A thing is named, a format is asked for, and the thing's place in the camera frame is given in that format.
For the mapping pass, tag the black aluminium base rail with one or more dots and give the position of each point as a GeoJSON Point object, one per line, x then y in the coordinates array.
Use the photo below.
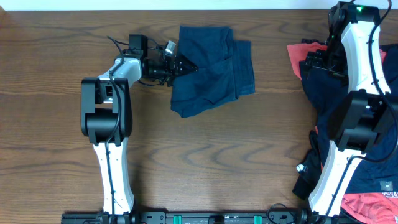
{"type": "Point", "coordinates": [284, 216]}

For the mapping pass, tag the dark blue denim shorts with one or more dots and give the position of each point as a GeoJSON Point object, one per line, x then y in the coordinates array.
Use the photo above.
{"type": "Point", "coordinates": [225, 70]}

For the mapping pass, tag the red orange garment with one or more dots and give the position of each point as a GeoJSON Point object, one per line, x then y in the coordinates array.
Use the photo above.
{"type": "Point", "coordinates": [373, 207]}

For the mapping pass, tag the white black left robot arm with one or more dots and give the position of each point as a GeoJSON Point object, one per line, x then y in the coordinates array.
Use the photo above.
{"type": "Point", "coordinates": [106, 116]}

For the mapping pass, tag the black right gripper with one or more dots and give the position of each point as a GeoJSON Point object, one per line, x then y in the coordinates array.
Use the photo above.
{"type": "Point", "coordinates": [314, 60]}

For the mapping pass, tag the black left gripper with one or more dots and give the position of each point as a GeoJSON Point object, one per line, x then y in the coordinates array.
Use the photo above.
{"type": "Point", "coordinates": [170, 72]}

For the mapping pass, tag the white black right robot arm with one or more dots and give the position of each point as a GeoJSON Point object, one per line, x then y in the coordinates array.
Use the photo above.
{"type": "Point", "coordinates": [365, 114]}

